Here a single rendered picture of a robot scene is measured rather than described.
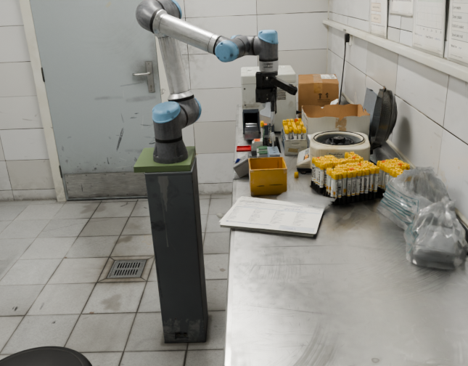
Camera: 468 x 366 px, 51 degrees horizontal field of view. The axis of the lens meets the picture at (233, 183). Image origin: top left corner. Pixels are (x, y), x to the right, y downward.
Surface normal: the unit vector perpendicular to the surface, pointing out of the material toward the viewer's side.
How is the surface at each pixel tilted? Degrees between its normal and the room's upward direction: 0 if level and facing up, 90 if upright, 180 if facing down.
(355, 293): 0
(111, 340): 0
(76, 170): 90
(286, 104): 90
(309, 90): 87
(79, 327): 0
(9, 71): 90
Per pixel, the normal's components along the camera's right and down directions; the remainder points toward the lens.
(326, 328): -0.04, -0.93
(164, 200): -0.02, 0.37
